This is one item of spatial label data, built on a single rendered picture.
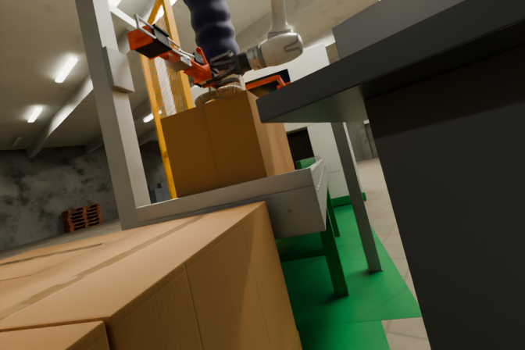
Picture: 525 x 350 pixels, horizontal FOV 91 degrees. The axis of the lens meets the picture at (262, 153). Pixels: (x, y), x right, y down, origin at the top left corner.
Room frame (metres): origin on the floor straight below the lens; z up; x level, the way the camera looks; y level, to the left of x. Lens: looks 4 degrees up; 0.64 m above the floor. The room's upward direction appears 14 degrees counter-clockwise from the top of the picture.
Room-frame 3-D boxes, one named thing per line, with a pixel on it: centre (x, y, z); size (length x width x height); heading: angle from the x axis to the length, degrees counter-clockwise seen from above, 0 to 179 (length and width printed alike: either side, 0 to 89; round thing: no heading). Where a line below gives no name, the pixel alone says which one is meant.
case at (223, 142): (1.30, 0.11, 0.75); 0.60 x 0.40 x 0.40; 164
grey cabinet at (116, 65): (1.89, 0.91, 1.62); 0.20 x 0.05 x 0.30; 166
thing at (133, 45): (0.73, 0.25, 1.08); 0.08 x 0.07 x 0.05; 166
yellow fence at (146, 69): (2.10, 0.66, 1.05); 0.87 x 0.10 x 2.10; 38
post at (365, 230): (1.39, -0.43, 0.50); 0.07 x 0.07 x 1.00; 76
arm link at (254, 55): (1.00, -0.07, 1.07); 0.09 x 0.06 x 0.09; 166
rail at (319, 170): (2.01, -0.40, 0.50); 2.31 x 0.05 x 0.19; 166
